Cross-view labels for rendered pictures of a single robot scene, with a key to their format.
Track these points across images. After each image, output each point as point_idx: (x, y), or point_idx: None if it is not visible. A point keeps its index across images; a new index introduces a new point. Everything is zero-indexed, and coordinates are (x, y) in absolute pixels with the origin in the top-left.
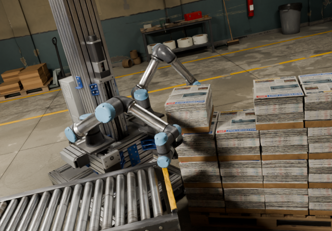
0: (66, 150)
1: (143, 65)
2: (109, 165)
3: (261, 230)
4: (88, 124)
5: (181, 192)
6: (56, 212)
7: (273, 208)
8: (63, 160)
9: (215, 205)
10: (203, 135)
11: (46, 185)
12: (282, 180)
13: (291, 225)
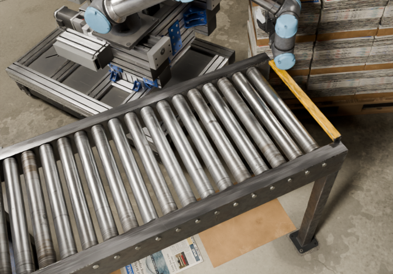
0: (66, 40)
1: None
2: (160, 62)
3: (341, 117)
4: (142, 2)
5: None
6: (42, 126)
7: (365, 92)
8: (7, 41)
9: (291, 96)
10: (306, 6)
11: (0, 85)
12: (391, 59)
13: (376, 108)
